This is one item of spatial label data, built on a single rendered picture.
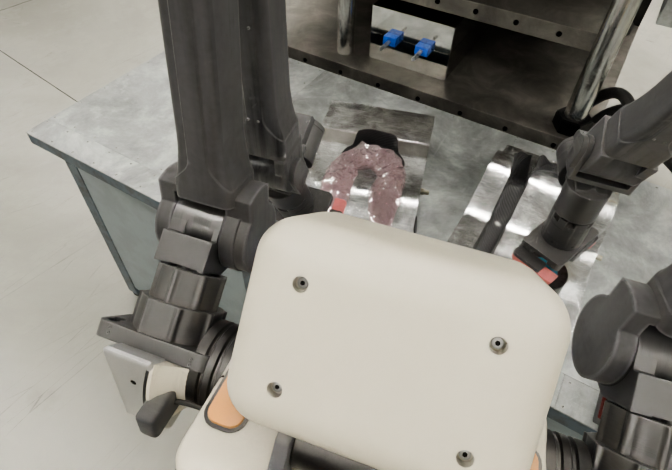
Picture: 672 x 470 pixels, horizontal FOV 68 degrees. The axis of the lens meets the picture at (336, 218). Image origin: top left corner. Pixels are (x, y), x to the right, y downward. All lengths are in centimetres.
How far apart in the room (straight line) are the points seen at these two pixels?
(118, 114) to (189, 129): 108
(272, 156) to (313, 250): 28
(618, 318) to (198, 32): 40
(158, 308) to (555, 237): 53
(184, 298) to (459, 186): 88
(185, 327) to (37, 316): 171
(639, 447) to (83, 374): 175
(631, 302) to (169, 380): 39
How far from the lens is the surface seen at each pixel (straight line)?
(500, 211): 109
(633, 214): 135
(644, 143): 63
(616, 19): 140
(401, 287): 31
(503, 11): 152
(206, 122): 44
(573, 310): 98
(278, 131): 56
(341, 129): 119
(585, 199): 71
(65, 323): 212
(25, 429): 197
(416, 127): 122
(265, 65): 52
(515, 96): 164
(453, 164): 131
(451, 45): 159
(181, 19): 41
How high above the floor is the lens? 163
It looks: 47 degrees down
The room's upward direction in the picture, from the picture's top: 2 degrees clockwise
